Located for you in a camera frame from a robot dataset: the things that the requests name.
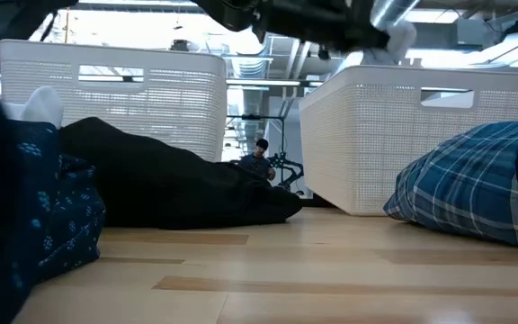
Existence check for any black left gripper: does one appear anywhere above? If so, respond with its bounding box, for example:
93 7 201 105
193 0 391 52

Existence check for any white blue striped cloth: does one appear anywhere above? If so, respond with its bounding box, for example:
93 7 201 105
361 20 418 68

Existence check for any black garment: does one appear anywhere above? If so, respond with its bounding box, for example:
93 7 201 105
58 116 304 231

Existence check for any blue plaid garment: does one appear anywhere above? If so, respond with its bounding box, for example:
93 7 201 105
383 119 518 251

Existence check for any navy dotted garment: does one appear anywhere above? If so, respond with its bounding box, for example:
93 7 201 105
0 44 107 324

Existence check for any black background stand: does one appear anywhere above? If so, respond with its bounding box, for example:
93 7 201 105
226 113 287 157

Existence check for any white perforated plastic basket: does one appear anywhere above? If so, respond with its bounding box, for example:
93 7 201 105
0 39 228 162
298 65 518 218

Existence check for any person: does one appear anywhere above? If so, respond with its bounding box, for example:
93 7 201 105
239 138 277 181

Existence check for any silver ventilation duct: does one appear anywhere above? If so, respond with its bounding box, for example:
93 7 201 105
369 0 422 31

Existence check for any ribbed ceiling duct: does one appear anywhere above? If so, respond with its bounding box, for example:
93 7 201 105
229 33 272 152

